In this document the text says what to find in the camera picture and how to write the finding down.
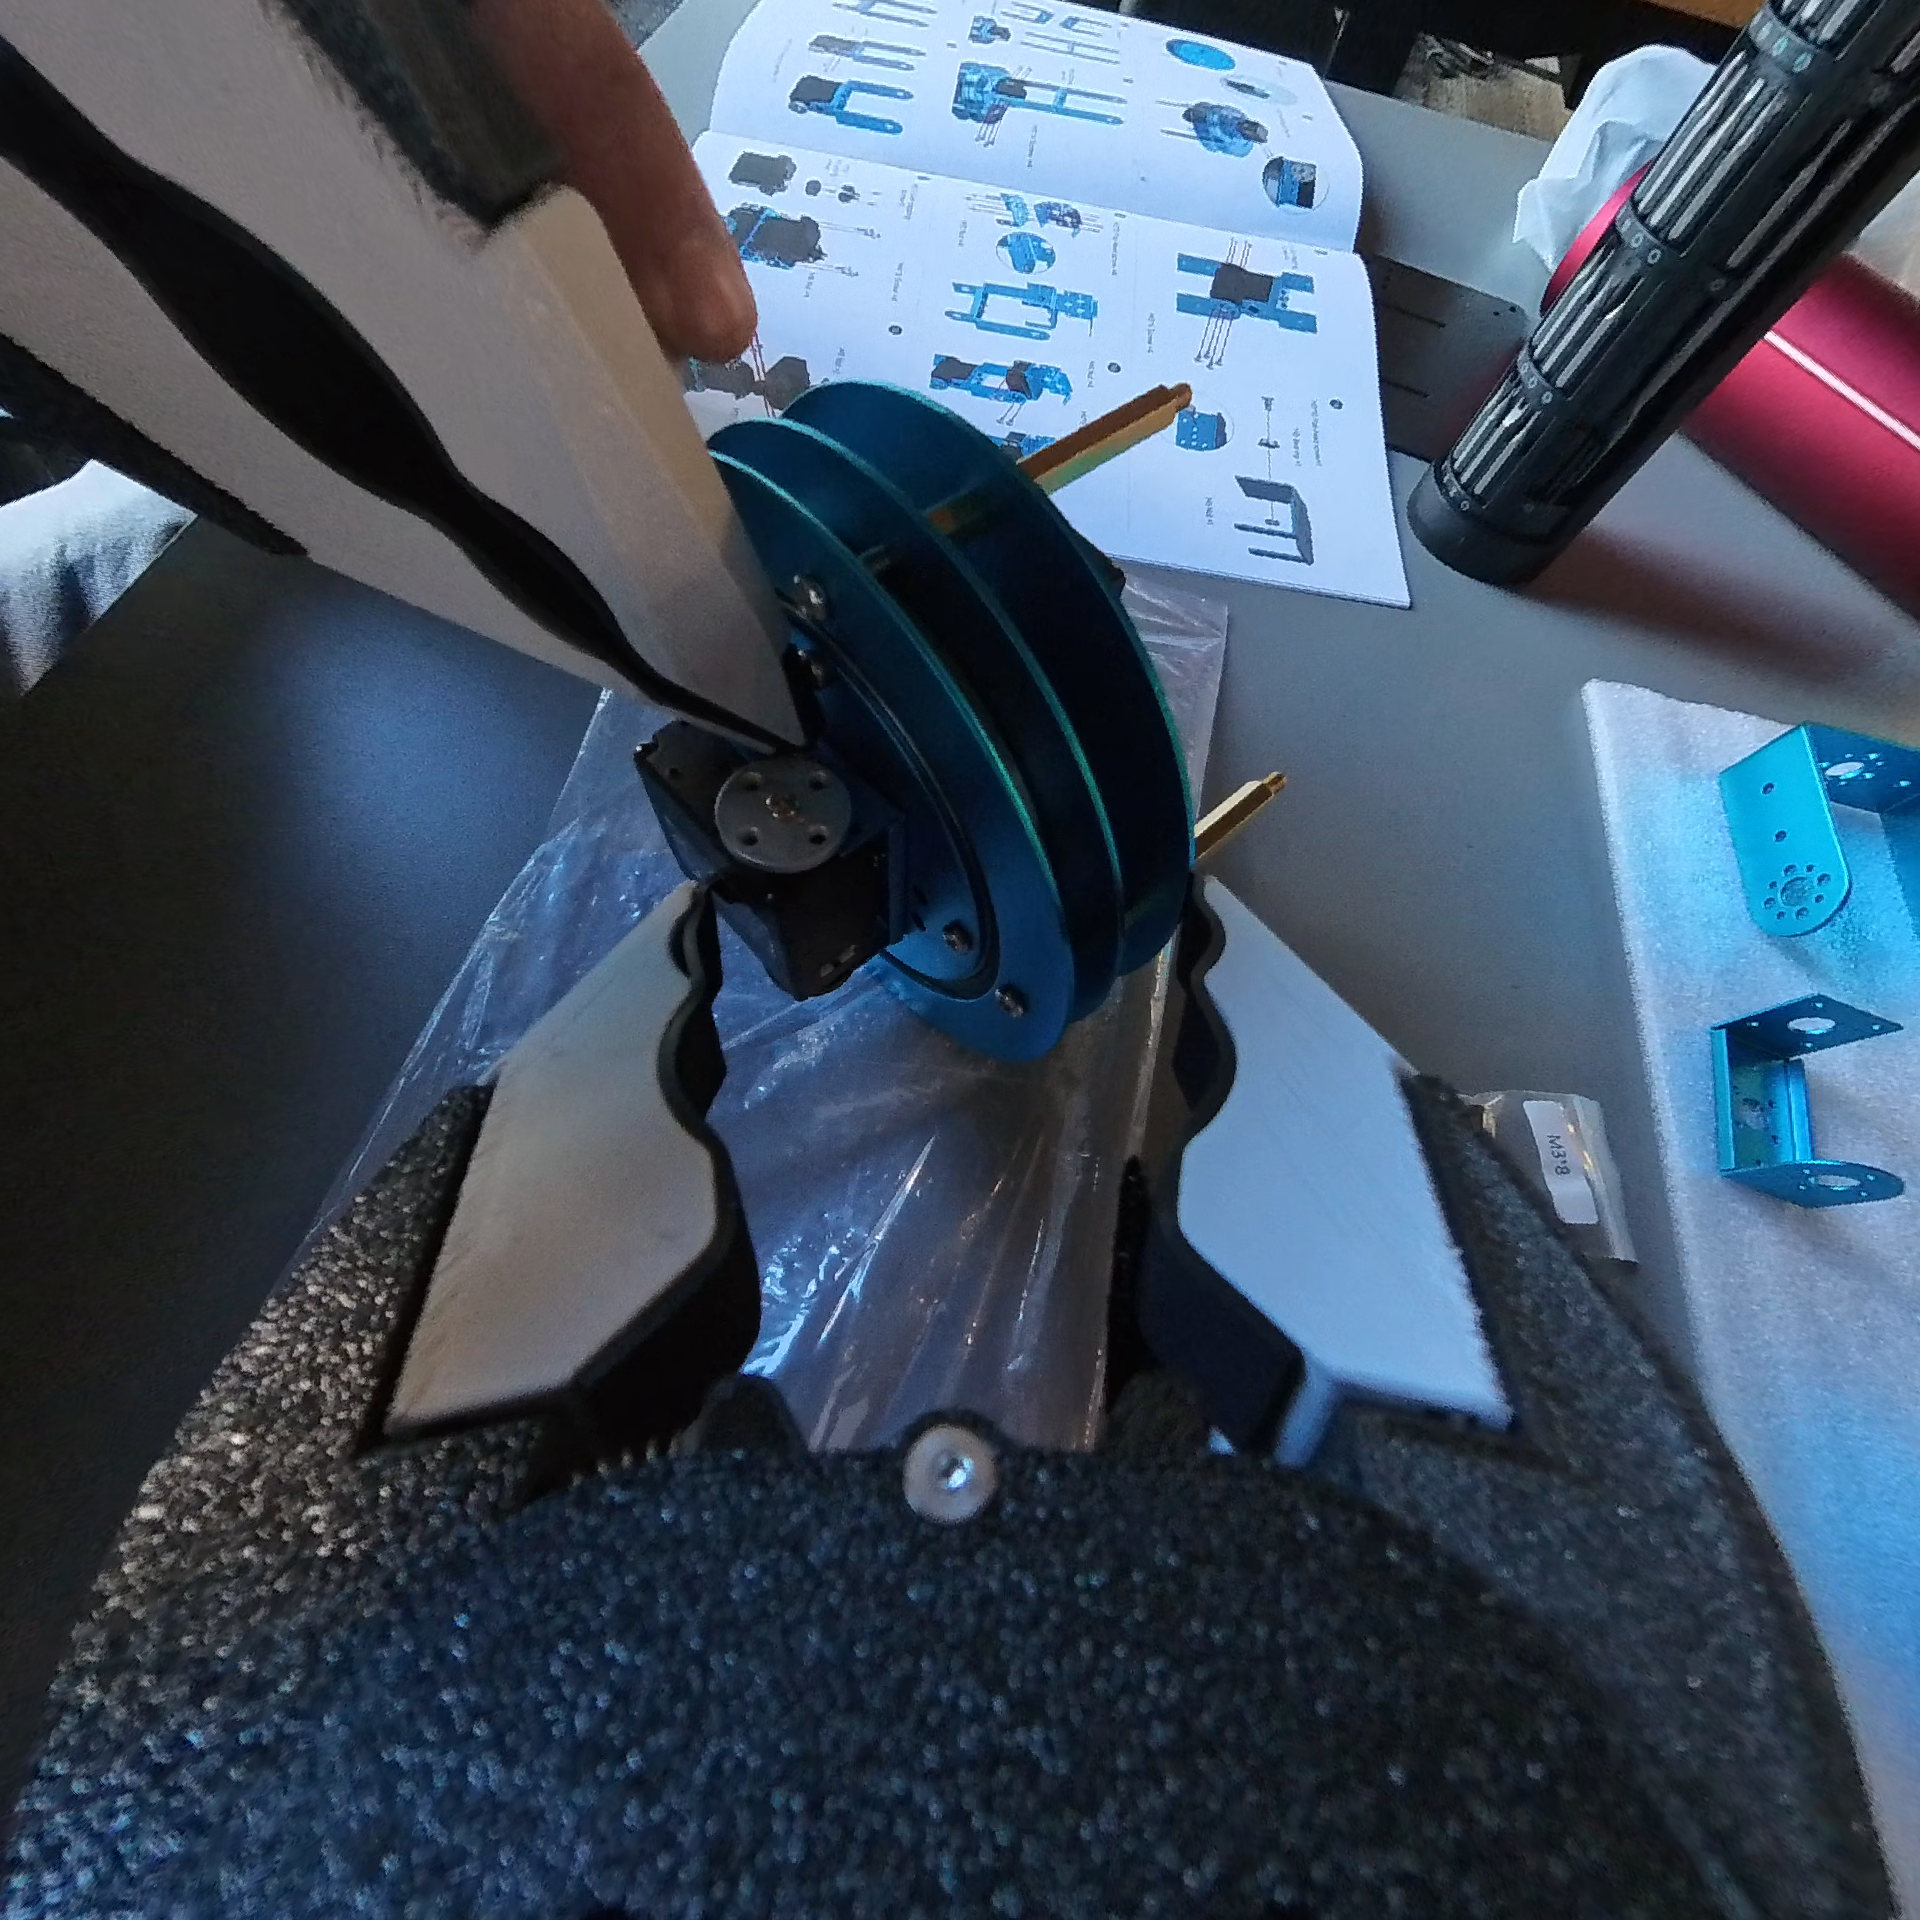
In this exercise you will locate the printed instruction manual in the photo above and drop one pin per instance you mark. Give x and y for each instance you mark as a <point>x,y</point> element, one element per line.
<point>1140,301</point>

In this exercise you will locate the large blue metal bracket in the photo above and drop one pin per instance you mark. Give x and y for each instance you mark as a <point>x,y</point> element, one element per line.
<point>1800,810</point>

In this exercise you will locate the person's grey pants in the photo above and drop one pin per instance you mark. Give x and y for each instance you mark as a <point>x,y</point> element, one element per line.
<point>75,601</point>

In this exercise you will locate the person's left hand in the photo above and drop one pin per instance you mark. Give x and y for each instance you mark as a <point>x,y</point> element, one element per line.
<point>660,225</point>

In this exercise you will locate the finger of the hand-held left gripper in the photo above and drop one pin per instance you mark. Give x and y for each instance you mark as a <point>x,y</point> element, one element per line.
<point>628,495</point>
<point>224,406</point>

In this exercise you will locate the pile of small screw bags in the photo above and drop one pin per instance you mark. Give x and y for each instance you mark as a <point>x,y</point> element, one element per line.
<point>1560,1162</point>

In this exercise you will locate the clear plastic bag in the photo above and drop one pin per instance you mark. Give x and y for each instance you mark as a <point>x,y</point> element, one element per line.
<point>900,1201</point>

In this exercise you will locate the grey desk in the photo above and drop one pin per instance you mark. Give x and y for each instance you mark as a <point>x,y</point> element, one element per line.
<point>300,839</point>

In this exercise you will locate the small blue metal bracket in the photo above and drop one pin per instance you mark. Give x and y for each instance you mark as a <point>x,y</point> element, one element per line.
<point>1756,1110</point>

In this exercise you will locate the blue rotary base assembly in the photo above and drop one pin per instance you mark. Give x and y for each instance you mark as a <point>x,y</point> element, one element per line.
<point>1035,722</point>

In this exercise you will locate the white crumpled paper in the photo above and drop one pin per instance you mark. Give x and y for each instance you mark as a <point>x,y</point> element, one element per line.
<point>1605,135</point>

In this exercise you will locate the white foam sheet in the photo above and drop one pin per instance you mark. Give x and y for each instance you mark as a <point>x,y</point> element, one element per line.
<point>1680,901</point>

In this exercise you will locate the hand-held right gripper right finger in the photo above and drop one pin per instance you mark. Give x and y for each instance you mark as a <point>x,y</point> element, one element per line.
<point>1334,1201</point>

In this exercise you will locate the red metal cylinder case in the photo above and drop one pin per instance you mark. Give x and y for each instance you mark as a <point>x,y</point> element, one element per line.
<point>1844,389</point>

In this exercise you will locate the grey perforated plate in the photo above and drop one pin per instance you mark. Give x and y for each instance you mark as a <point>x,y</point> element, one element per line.
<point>1446,347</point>

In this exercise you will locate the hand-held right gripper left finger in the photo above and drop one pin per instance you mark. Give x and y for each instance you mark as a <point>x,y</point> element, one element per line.
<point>569,1201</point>

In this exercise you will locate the black screwdriver bit holder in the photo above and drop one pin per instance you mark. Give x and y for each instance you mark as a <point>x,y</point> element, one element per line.
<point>1621,361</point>

